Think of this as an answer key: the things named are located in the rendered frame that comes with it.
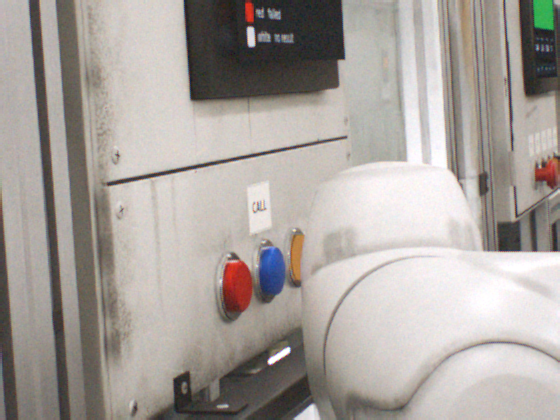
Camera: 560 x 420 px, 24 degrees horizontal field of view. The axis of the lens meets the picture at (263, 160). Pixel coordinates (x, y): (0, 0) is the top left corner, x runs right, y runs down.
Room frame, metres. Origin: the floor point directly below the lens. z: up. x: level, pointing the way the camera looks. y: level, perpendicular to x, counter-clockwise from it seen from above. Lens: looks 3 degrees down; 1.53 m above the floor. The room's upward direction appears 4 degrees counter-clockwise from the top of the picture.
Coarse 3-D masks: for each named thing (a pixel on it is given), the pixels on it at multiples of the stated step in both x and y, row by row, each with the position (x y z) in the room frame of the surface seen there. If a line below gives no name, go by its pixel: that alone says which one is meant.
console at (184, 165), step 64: (64, 0) 0.65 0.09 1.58; (128, 0) 0.67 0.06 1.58; (192, 0) 0.73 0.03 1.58; (64, 64) 0.65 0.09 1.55; (128, 64) 0.66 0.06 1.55; (192, 64) 0.73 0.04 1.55; (256, 64) 0.80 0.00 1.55; (320, 64) 0.92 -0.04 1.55; (128, 128) 0.66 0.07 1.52; (192, 128) 0.73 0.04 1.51; (256, 128) 0.83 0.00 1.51; (320, 128) 0.95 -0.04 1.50; (128, 192) 0.65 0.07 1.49; (192, 192) 0.73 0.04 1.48; (256, 192) 0.82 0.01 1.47; (128, 256) 0.65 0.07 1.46; (192, 256) 0.72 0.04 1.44; (256, 256) 0.81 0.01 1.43; (128, 320) 0.64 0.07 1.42; (192, 320) 0.72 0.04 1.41; (256, 320) 0.81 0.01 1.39; (128, 384) 0.64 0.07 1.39; (192, 384) 0.71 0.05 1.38
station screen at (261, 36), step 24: (240, 0) 0.75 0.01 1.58; (264, 0) 0.79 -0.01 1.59; (288, 0) 0.83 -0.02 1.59; (312, 0) 0.88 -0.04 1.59; (336, 0) 0.93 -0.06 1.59; (240, 24) 0.75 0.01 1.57; (264, 24) 0.79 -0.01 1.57; (288, 24) 0.83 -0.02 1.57; (312, 24) 0.87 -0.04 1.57; (336, 24) 0.93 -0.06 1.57; (240, 48) 0.75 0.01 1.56; (264, 48) 0.78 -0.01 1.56; (288, 48) 0.83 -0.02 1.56; (312, 48) 0.87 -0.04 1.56; (336, 48) 0.92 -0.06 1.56
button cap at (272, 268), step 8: (272, 248) 0.82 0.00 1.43; (264, 256) 0.81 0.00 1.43; (272, 256) 0.81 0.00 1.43; (280, 256) 0.83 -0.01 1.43; (264, 264) 0.81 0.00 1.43; (272, 264) 0.81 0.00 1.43; (280, 264) 0.82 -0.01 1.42; (264, 272) 0.81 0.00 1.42; (272, 272) 0.81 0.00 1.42; (280, 272) 0.82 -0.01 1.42; (264, 280) 0.81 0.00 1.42; (272, 280) 0.81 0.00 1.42; (280, 280) 0.82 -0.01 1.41; (264, 288) 0.81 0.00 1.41; (272, 288) 0.81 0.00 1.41; (280, 288) 0.82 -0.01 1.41
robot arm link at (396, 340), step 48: (384, 288) 0.60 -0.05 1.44; (432, 288) 0.56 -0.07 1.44; (480, 288) 0.55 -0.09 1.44; (528, 288) 0.56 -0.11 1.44; (336, 336) 0.61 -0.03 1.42; (384, 336) 0.55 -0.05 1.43; (432, 336) 0.53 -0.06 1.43; (480, 336) 0.52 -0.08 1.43; (528, 336) 0.51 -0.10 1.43; (336, 384) 0.59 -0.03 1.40; (384, 384) 0.53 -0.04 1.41; (432, 384) 0.51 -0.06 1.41; (480, 384) 0.51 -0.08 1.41; (528, 384) 0.50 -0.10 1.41
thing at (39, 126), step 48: (48, 0) 0.61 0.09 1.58; (48, 48) 0.61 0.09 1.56; (48, 96) 0.60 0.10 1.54; (480, 96) 1.59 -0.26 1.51; (48, 144) 0.60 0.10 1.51; (480, 144) 1.57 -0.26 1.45; (48, 192) 0.60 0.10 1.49; (48, 240) 0.60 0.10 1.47; (48, 288) 0.59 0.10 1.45; (48, 336) 0.59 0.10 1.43; (48, 384) 0.59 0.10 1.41
